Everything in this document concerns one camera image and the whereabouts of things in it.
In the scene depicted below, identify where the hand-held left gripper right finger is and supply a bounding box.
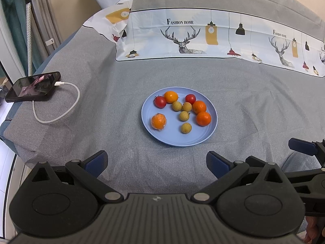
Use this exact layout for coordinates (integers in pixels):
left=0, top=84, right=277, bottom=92
left=190, top=151, right=297, bottom=204

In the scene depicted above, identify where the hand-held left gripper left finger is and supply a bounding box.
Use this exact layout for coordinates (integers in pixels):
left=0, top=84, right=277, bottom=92
left=27, top=150, right=125, bottom=204

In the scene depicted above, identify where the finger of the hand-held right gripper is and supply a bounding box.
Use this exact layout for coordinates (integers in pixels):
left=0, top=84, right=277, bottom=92
left=245, top=155, right=325, bottom=186
left=289, top=137, right=325, bottom=167

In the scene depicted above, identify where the blue plastic plate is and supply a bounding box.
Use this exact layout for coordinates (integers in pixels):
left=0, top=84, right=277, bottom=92
left=141, top=87, right=218, bottom=147

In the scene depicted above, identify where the person's right hand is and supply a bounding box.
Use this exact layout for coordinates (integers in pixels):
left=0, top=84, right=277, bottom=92
left=303, top=216, right=324, bottom=244

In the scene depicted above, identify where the pale blue cloth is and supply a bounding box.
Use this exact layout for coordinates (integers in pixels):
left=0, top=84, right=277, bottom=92
left=281, top=150, right=325, bottom=174

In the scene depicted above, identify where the black smartphone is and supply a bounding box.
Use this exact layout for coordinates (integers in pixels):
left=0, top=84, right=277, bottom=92
left=4, top=71, right=62, bottom=103

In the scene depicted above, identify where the deer print white cloth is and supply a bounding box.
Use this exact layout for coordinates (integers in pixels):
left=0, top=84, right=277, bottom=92
left=81, top=0, right=325, bottom=78

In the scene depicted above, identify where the teal curtain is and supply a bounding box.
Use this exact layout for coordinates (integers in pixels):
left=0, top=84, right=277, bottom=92
left=0, top=0, right=28, bottom=77

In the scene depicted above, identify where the grey curtain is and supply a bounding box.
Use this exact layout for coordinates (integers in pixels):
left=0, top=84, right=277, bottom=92
left=29, top=0, right=63, bottom=56

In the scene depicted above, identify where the white charging cable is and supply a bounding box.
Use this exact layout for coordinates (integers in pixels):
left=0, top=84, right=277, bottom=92
left=32, top=81, right=80, bottom=124

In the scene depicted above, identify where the white dotted strap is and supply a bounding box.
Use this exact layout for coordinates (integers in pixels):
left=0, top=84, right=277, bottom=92
left=25, top=2, right=35, bottom=75

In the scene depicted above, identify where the white window frame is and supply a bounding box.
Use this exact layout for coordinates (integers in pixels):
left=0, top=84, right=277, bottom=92
left=0, top=18, right=18, bottom=87

